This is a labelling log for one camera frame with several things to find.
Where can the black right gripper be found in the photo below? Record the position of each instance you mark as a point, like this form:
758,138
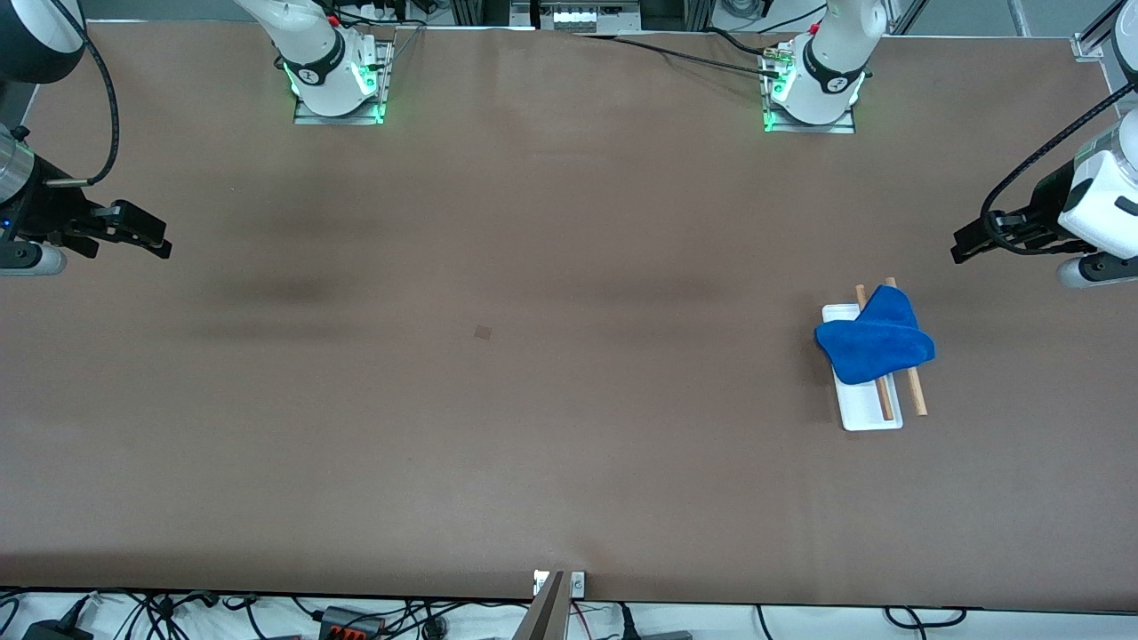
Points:
44,206

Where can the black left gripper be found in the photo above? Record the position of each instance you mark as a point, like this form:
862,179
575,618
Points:
1047,197

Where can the blue towel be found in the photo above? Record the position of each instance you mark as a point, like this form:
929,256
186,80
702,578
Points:
876,347

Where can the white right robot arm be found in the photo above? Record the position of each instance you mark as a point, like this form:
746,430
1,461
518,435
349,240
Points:
316,36

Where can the white rack with wooden rods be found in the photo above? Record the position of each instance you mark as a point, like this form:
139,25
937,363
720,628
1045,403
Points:
867,413

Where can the black power adapter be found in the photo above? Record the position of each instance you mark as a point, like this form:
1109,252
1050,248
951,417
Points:
53,631

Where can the black box with orange connectors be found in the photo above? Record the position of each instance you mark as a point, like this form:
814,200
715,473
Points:
351,625

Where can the white power strip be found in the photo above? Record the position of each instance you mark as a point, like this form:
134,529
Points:
582,17

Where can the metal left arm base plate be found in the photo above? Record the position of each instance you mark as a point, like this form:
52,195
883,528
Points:
836,128

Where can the aluminium table corner bracket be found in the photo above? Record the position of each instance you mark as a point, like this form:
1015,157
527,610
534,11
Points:
1086,44

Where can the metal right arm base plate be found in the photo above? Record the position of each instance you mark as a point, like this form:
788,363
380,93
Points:
307,116

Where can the small metal table bracket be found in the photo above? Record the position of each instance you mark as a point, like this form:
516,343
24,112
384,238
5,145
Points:
578,584

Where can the brown slanted post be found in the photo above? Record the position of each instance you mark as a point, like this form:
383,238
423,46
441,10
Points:
544,618

